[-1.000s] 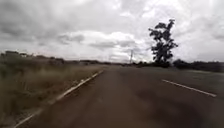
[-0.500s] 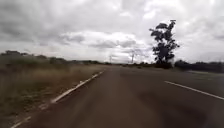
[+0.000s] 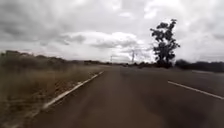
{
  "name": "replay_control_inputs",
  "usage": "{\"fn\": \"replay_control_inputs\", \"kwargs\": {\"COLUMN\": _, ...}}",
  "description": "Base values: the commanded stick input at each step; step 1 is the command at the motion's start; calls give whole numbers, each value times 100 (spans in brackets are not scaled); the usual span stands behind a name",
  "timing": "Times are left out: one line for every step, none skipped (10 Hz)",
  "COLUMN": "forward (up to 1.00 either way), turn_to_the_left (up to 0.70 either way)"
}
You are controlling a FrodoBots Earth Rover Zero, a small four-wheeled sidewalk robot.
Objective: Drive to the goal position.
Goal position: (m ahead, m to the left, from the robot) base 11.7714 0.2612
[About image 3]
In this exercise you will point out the utility pole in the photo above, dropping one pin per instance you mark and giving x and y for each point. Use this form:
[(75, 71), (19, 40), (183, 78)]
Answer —
[(133, 56)]

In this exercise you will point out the row of dark bushes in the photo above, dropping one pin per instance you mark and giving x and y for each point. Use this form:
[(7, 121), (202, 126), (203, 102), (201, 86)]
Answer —
[(200, 65)]

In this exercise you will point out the dry grass verge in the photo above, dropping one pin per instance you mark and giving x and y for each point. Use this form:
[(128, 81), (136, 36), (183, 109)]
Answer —
[(30, 83)]

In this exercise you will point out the pale road edge kerb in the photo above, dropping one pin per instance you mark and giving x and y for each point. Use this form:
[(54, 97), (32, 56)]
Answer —
[(70, 90)]

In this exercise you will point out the tall dark tree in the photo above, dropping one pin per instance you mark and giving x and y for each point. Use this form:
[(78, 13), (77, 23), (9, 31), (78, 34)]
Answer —
[(164, 43)]

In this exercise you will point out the dark asphalt road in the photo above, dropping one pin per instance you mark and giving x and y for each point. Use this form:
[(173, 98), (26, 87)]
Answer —
[(133, 103)]

